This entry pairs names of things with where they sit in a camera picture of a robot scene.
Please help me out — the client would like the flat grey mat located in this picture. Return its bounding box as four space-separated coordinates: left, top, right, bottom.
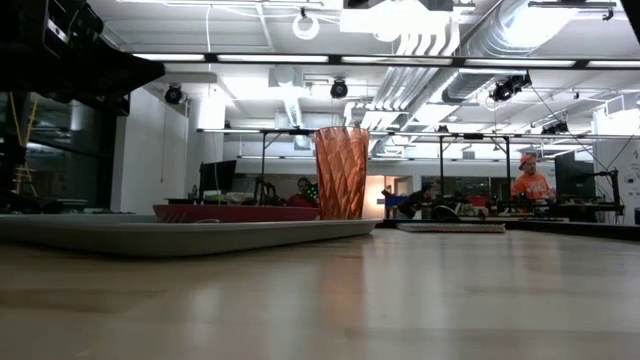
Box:
396 221 507 234

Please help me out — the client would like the orange faceted plastic cup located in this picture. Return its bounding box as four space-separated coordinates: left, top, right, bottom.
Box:
313 126 371 221

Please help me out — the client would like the white coiled cable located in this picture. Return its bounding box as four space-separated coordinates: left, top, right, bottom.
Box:
291 11 321 42

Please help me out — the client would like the person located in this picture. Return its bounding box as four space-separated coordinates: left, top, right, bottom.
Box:
510 153 557 202
286 176 320 209
381 183 437 220

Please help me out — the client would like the pink plastic plate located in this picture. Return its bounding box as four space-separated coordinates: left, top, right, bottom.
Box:
152 203 321 224

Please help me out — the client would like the grey plastic tray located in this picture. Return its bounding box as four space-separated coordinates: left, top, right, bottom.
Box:
0 213 384 259

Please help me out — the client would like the silver ventilation duct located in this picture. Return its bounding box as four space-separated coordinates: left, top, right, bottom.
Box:
441 0 584 105

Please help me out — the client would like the overhead light bar frame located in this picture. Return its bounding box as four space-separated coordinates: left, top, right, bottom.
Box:
127 52 640 70

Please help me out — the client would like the black computer monitor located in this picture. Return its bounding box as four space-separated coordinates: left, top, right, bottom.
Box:
198 159 238 195
553 151 597 200

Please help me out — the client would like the yellow ladder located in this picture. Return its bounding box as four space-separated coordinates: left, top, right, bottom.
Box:
8 92 40 197

